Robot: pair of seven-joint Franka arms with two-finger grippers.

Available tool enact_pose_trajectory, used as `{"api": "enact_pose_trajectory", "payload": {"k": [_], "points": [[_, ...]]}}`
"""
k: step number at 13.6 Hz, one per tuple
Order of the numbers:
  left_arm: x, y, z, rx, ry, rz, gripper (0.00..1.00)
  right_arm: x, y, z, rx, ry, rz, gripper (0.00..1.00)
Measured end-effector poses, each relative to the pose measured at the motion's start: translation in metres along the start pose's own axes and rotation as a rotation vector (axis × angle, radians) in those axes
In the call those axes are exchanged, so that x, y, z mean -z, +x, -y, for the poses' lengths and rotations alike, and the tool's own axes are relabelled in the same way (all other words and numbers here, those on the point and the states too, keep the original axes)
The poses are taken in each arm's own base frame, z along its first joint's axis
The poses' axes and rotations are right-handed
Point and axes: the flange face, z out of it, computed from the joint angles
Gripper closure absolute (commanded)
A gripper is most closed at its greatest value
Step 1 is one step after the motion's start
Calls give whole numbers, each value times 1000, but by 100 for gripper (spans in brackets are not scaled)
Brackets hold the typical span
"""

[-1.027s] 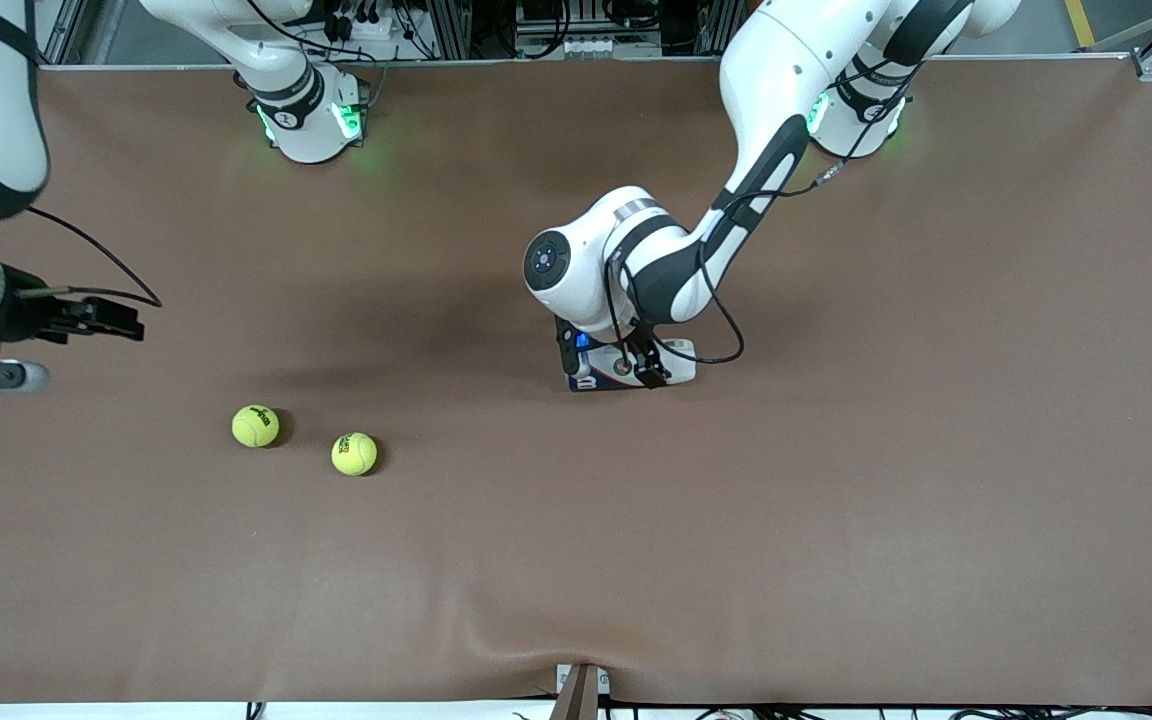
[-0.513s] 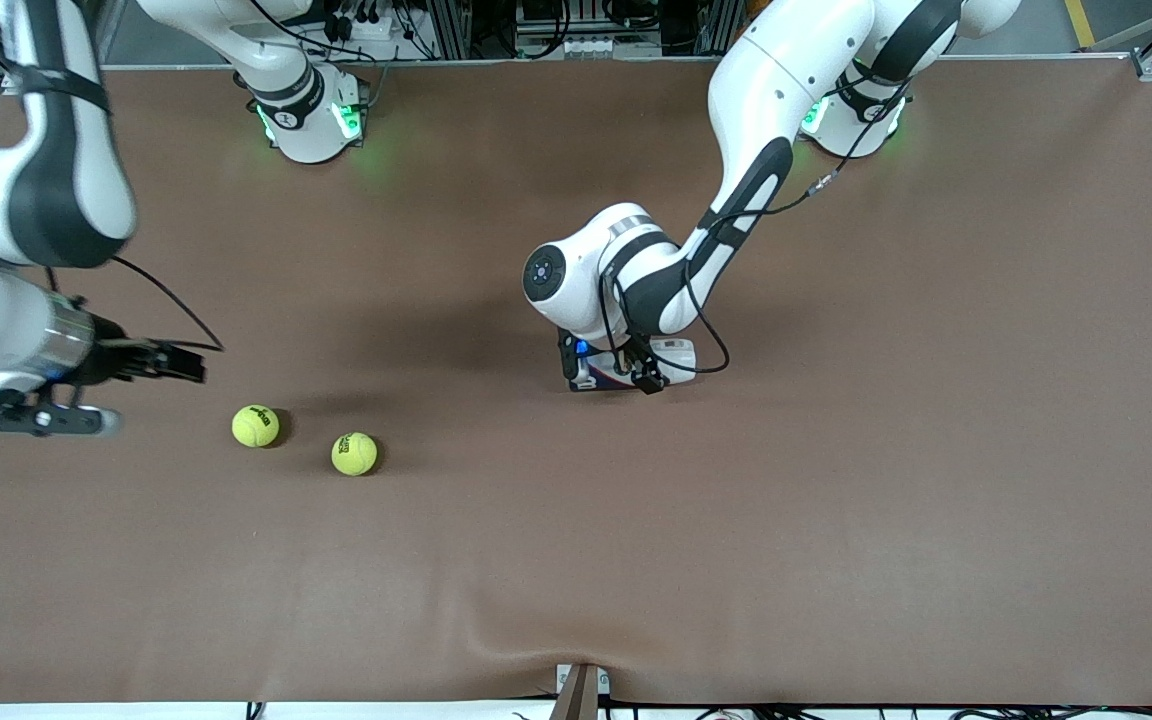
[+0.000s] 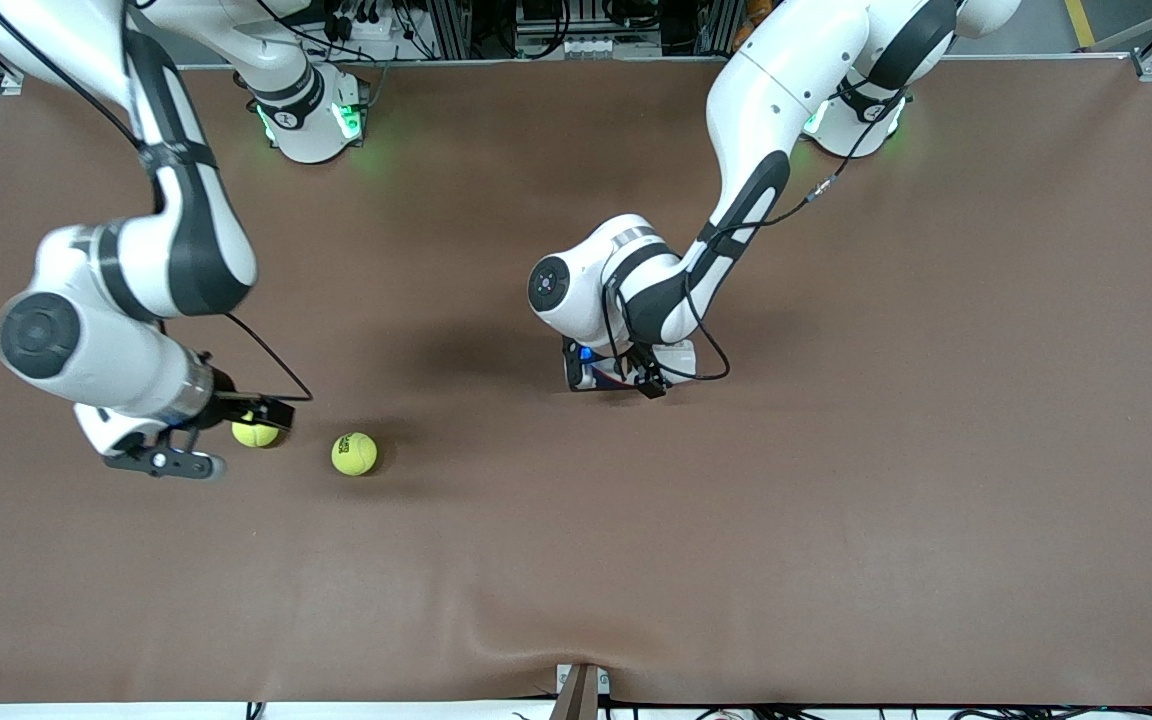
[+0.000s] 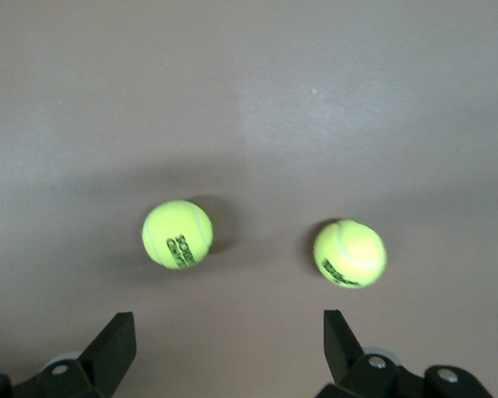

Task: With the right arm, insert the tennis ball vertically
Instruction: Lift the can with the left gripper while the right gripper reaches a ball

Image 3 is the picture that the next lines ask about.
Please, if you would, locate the aluminium rack frame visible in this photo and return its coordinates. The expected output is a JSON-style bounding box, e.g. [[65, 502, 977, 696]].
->
[[416, 0, 747, 61]]

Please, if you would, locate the tennis ball Wilson print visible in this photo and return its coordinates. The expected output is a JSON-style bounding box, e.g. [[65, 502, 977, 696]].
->
[[331, 432, 378, 477]]

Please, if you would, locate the white blue tennis ball can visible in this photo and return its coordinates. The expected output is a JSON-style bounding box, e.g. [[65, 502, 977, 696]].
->
[[564, 340, 698, 393]]

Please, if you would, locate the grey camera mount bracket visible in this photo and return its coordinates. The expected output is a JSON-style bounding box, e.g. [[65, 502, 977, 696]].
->
[[554, 662, 613, 720]]

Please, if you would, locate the white power strip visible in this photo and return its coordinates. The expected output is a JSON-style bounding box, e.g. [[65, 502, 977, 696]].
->
[[321, 0, 407, 46]]

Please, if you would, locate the brown table mat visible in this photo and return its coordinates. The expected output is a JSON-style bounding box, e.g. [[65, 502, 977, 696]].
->
[[0, 55, 1152, 706]]

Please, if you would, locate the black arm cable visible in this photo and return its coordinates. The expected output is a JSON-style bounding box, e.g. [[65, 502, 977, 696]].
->
[[601, 80, 912, 386], [0, 0, 315, 403]]

